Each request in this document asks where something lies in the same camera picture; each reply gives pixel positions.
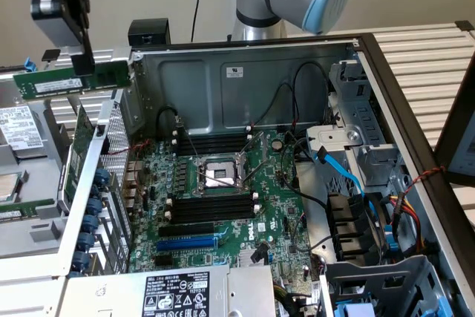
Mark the open grey PC case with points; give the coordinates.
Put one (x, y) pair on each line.
(259, 87)

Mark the green Dell motherboard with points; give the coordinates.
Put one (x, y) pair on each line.
(274, 198)

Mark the short black expansion slot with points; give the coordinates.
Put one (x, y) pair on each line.
(163, 261)

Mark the blue card retention clip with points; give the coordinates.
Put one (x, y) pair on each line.
(86, 241)
(93, 206)
(101, 176)
(79, 259)
(91, 223)

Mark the coin cell battery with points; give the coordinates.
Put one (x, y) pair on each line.
(277, 144)

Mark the green RAM stick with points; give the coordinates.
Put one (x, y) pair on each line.
(22, 206)
(48, 85)

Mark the silver CPU chip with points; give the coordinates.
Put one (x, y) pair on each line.
(9, 185)

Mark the large black clamp block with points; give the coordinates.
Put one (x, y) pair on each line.
(144, 31)

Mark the small silver heatsink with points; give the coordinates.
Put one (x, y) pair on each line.
(245, 257)

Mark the silver power supply with label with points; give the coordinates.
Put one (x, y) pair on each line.
(111, 294)

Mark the CPU socket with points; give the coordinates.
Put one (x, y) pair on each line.
(217, 174)

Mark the thin socket locking lever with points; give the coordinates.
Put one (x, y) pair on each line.
(192, 143)

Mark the green graphics card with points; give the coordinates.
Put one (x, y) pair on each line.
(83, 131)

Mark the dark framed computer case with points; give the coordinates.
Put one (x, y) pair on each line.
(460, 153)

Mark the silver disk bay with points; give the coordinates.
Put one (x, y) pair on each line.
(367, 120)

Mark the blue plastic drive clip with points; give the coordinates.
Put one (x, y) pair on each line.
(391, 242)

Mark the blue hard disk latch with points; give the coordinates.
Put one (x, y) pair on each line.
(30, 65)

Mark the blue plastic cage tab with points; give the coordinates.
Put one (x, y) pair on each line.
(444, 307)

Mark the long socket locking lever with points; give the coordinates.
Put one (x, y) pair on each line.
(219, 179)

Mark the dark grey drive cage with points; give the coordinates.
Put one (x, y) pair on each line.
(371, 280)

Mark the long black expansion slot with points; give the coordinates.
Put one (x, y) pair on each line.
(185, 231)

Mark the small black table clip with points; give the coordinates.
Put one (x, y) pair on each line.
(464, 25)
(50, 55)

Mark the hard disk with white label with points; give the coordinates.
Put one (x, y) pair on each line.
(22, 131)

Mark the grey parts rack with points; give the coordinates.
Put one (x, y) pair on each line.
(41, 235)

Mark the blue expansion slot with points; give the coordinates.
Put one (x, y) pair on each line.
(185, 245)

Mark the pale blue plastic block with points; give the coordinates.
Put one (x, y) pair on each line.
(354, 311)

